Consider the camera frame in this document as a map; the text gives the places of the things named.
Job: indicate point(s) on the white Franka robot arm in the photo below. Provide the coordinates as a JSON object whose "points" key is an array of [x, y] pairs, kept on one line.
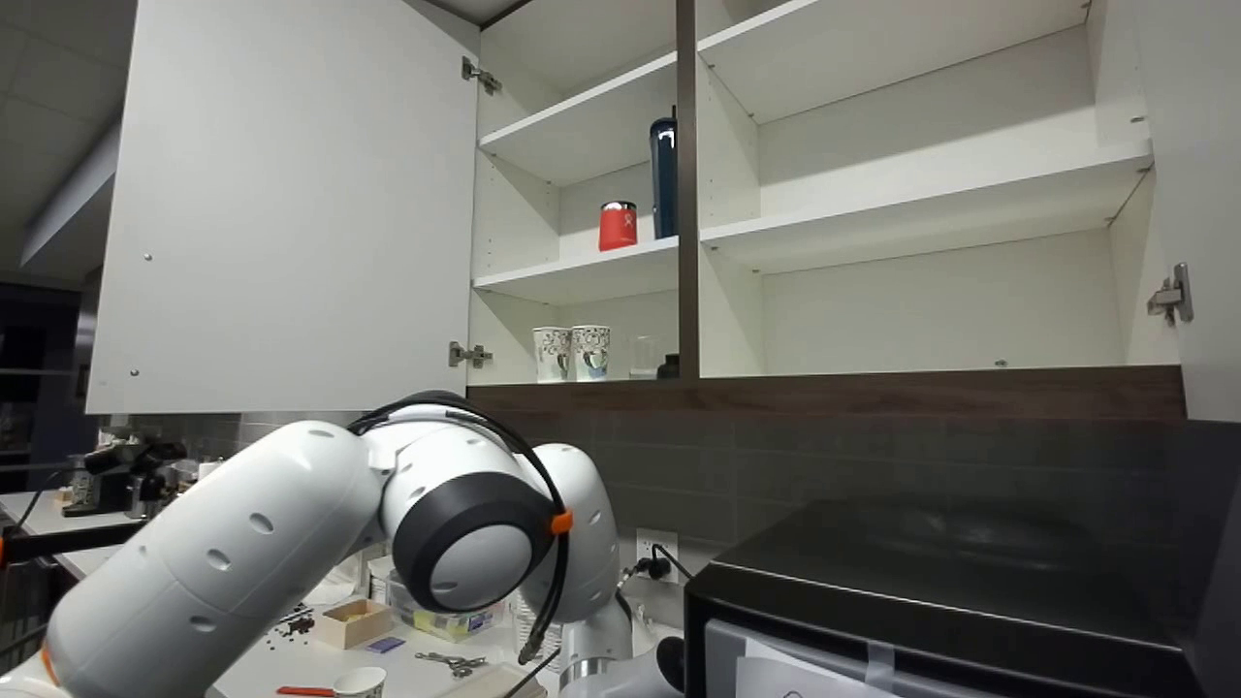
{"points": [[219, 557]]}

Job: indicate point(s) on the metal cabinet hinge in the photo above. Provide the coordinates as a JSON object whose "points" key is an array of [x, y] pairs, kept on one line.
{"points": [[468, 356], [477, 74], [1172, 297]]}

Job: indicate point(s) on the white cabinet door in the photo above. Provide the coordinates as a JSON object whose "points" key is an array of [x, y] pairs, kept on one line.
{"points": [[1208, 194], [285, 206]]}

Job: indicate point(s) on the small black object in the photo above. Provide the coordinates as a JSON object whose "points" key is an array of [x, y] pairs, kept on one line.
{"points": [[667, 371]]}

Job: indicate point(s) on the red cup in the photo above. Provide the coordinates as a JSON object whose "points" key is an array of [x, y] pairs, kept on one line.
{"points": [[620, 226]]}

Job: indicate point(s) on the dark blue tumbler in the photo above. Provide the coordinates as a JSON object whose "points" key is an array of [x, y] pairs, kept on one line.
{"points": [[665, 176]]}

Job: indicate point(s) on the clear plastic container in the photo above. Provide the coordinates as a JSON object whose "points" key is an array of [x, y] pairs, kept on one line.
{"points": [[448, 621]]}

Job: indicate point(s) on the bunch of keys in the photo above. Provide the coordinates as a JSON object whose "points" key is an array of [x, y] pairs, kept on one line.
{"points": [[450, 666]]}

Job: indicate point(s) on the small wooden box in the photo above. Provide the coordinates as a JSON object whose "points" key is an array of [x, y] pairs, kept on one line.
{"points": [[351, 621]]}

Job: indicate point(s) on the black microwave oven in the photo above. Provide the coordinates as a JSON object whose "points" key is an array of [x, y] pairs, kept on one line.
{"points": [[954, 584]]}

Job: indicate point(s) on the white bowl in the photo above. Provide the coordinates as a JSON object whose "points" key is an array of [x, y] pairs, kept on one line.
{"points": [[351, 684]]}

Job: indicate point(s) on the black coffee machine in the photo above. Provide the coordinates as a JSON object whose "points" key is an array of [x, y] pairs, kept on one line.
{"points": [[122, 472]]}

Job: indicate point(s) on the white wall outlet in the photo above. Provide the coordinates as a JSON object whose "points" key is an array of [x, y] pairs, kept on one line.
{"points": [[665, 543]]}

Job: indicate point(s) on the white wall cabinet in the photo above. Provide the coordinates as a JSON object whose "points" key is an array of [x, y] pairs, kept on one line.
{"points": [[905, 313]]}

